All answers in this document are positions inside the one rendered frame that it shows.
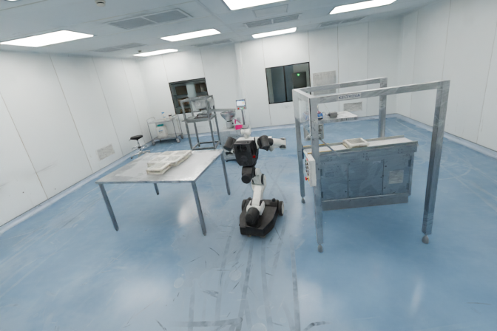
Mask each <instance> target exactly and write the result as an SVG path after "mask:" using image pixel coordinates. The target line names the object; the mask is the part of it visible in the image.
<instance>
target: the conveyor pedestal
mask: <svg viewBox="0 0 497 331"><path fill-rule="evenodd" d="M413 159H414V152H412V153H410V156H406V153H405V154H392V155H385V156H378V157H369V160H365V158H358V159H351V160H338V161H331V162H326V163H325V165H321V163H319V165H320V182H321V198H322V211H329V210H338V209H346V208H361V207H369V206H377V205H392V204H400V203H408V196H410V195H411V185H412V176H413Z"/></svg>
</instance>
